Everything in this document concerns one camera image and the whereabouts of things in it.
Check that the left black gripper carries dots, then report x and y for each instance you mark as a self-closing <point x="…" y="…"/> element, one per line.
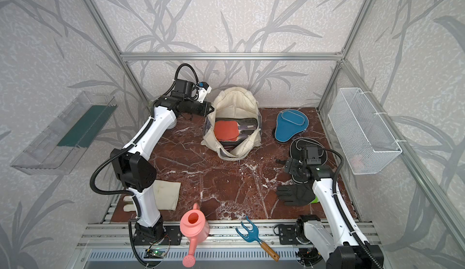
<point x="205" y="112"/>

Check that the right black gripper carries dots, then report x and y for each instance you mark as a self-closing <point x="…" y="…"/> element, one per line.
<point x="293" y="169"/>

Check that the black paddle case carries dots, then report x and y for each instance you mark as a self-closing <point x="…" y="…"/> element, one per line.
<point x="296" y="149"/>

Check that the blue paddle case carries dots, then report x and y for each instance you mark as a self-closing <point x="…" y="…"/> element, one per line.
<point x="289" y="123"/>

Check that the beige canvas bag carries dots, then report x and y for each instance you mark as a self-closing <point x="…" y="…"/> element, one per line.
<point x="233" y="104"/>

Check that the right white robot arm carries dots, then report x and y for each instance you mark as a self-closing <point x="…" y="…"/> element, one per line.
<point x="345" y="246"/>

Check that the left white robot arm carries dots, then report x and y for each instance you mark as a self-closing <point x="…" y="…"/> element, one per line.
<point x="131" y="163"/>

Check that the red ping pong paddle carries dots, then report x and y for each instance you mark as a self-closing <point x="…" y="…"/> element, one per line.
<point x="232" y="131"/>

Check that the white flower pot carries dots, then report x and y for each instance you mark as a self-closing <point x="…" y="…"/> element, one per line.
<point x="173" y="123"/>

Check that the black and green glove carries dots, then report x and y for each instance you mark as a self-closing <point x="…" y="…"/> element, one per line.
<point x="296" y="195"/>

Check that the blue hand rake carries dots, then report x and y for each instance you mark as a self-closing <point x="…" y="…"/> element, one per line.
<point x="253" y="236"/>

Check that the beige work glove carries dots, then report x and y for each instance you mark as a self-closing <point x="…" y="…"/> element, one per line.
<point x="161" y="195"/>

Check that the pink watering can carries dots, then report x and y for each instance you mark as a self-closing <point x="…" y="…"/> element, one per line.
<point x="195" y="227"/>

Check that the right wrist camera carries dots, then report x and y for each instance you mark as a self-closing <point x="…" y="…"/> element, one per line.
<point x="310" y="155"/>

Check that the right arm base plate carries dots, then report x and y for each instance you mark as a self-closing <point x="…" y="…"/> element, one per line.
<point x="286" y="234"/>

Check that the white wire mesh basket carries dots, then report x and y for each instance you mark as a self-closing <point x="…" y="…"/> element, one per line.
<point x="368" y="144"/>

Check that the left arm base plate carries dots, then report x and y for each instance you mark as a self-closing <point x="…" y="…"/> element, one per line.
<point x="169" y="234"/>

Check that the clear plastic wall shelf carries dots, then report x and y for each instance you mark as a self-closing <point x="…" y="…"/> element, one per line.
<point x="58" y="149"/>

